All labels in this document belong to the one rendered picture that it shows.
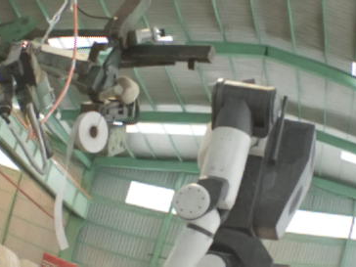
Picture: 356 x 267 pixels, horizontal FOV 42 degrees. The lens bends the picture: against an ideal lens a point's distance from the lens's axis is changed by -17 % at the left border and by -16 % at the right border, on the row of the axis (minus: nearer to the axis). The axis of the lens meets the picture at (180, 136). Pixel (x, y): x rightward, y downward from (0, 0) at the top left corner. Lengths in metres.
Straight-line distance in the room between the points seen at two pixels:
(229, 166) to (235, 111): 0.13
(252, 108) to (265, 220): 0.28
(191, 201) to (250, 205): 0.21
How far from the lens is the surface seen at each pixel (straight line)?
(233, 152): 1.17
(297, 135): 1.35
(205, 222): 1.12
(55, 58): 2.34
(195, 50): 2.19
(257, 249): 1.28
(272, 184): 1.30
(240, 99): 1.22
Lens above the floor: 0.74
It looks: 23 degrees up
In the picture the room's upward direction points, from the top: 17 degrees clockwise
